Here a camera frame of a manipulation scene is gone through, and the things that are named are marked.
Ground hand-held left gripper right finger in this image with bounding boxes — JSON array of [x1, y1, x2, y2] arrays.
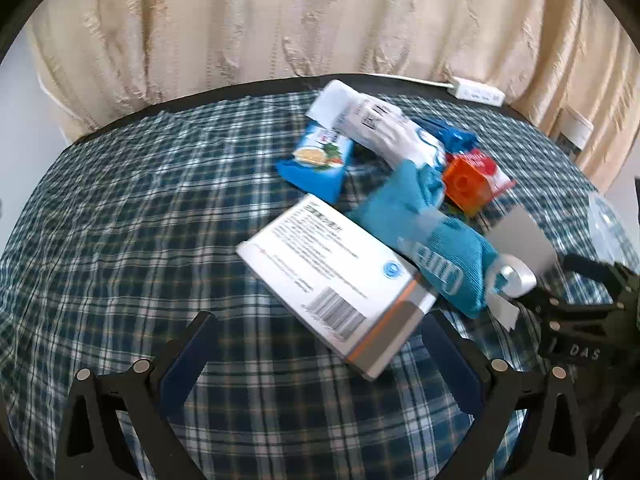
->
[[420, 309, 592, 480]]

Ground red snack packet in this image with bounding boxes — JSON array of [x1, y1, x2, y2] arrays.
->
[[450, 148, 517, 197]]

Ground blue plaid tablecloth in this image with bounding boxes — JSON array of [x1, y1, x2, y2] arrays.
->
[[0, 91, 637, 480]]

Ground white medical cotton bag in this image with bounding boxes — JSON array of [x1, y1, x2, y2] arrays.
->
[[305, 79, 447, 172]]

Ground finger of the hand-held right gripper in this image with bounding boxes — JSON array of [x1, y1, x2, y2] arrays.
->
[[515, 285, 617, 332], [559, 253, 632, 293]]

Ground white medicine box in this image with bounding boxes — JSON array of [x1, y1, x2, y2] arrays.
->
[[235, 193, 439, 382]]

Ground clear plastic container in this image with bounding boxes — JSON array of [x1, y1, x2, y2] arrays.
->
[[586, 191, 640, 275]]

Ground orange plastic cube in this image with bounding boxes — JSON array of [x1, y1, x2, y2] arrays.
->
[[441, 156, 489, 217]]

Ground white cylindrical canister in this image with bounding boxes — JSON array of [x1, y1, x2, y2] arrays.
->
[[553, 108, 597, 153]]

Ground beige patterned curtain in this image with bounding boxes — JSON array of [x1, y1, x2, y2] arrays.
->
[[25, 0, 640, 196]]

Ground plain blue snack packet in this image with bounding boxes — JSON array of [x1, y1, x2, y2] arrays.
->
[[414, 116, 479, 153]]

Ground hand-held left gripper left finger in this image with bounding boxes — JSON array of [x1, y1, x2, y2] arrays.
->
[[54, 311, 221, 480]]

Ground teal packaged socks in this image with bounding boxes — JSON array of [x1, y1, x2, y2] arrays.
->
[[345, 159, 559, 333]]

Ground white power strip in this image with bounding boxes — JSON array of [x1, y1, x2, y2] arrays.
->
[[449, 76, 505, 107]]

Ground light blue pictured snack packet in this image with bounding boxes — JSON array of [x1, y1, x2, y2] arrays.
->
[[276, 121, 357, 207]]

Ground white power cable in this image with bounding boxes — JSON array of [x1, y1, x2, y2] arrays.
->
[[384, 73, 454, 89]]

